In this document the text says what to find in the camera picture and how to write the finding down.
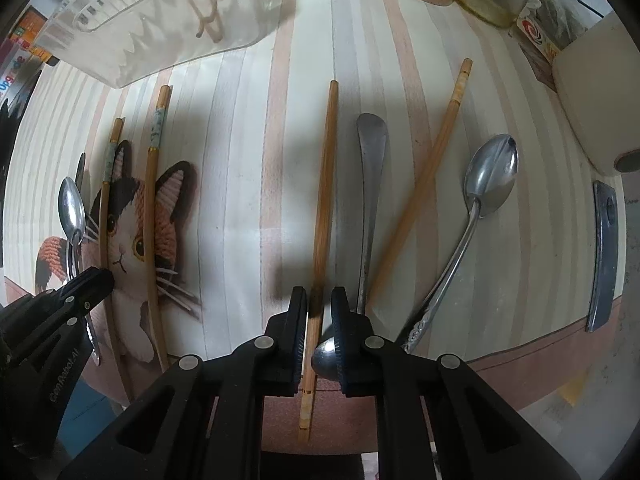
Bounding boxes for blue plastic object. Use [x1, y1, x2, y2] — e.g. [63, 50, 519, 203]
[60, 377, 127, 442]

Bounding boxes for bamboo chopstick with pale end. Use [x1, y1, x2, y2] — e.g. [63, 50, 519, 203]
[377, 58, 474, 288]

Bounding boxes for striped tablecloth with cat print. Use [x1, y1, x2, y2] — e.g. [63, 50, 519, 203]
[2, 0, 632, 453]

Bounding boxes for small steel spoon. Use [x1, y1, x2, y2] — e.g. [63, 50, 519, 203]
[57, 176, 103, 367]

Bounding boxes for chopstick with green patterned end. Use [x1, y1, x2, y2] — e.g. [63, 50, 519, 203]
[98, 117, 135, 397]
[145, 85, 172, 372]

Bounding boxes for white ceramic bowl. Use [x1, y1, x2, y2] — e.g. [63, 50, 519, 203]
[551, 10, 640, 177]

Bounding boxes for steel spoon with ornate handle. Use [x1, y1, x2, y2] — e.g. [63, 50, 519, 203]
[400, 134, 520, 356]

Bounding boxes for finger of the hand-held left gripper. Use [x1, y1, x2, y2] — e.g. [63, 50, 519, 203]
[30, 267, 115, 322]

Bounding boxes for colourful printed boxes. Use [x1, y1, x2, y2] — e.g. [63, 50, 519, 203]
[0, 5, 57, 111]

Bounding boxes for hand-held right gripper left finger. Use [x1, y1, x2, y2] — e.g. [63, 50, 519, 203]
[60, 286, 308, 480]

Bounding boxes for steel spoon with plain handle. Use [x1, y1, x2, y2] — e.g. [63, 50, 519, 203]
[311, 113, 390, 382]

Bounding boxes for packet with red label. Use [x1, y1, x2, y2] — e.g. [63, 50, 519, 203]
[510, 0, 581, 92]

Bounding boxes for plain bamboo chopstick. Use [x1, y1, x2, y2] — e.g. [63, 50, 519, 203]
[298, 80, 340, 445]

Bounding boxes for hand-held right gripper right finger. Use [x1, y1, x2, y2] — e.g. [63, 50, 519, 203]
[330, 286, 583, 480]

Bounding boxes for clear plastic utensil basket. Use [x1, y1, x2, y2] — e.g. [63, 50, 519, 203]
[37, 0, 301, 90]

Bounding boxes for grey flat metal tool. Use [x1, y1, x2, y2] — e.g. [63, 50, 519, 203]
[586, 180, 627, 334]

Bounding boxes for slim metal utensil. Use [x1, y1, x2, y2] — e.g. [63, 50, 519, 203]
[65, 152, 90, 281]

